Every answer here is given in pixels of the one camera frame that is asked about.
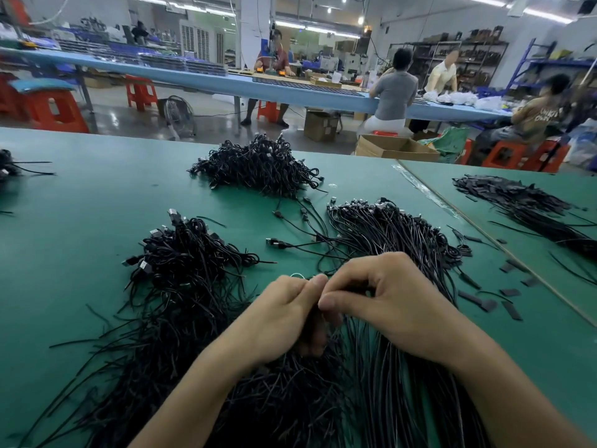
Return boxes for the person's left hand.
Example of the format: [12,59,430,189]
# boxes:
[210,273,330,371]

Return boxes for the person's right hand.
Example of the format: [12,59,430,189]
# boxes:
[317,251,486,370]

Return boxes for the single black cable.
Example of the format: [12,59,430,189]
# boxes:
[303,307,341,355]

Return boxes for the bundle of long black cables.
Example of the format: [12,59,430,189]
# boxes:
[266,197,491,448]

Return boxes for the small cluster of knotted cables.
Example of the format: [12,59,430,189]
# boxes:
[123,208,262,304]

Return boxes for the pile of black cables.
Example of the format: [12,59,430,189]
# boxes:
[19,210,365,448]

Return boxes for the spread of straight black cables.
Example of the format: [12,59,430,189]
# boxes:
[453,174,597,262]

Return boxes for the heap of black cables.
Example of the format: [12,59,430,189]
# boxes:
[188,133,325,198]
[0,149,54,183]

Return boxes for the person's left forearm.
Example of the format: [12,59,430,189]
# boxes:
[129,345,244,448]

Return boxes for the scattered dark tie pieces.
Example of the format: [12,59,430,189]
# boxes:
[448,225,540,322]

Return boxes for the open cardboard box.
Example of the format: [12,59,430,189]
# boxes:
[354,135,442,161]

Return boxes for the green bag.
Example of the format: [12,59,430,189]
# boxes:
[427,124,472,161]

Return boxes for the red plastic stool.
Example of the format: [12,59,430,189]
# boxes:
[482,138,572,174]
[0,72,22,119]
[125,75,159,112]
[257,100,281,123]

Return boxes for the small cardboard box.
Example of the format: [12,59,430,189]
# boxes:
[304,109,341,142]

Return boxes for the pile of white bags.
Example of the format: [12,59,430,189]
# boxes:
[424,88,509,112]

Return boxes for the grey floor fan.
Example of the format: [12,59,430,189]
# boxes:
[157,95,197,139]

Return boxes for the long blue workbench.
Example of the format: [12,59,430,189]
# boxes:
[0,46,512,124]

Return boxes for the metal storage shelf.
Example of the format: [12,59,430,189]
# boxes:
[392,25,509,90]

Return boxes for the blue metal rack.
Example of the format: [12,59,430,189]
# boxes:
[508,37,597,91]

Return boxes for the white pillar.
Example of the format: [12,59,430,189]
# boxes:
[238,0,272,69]

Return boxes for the red stool with blue seat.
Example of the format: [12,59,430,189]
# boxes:
[7,78,91,133]

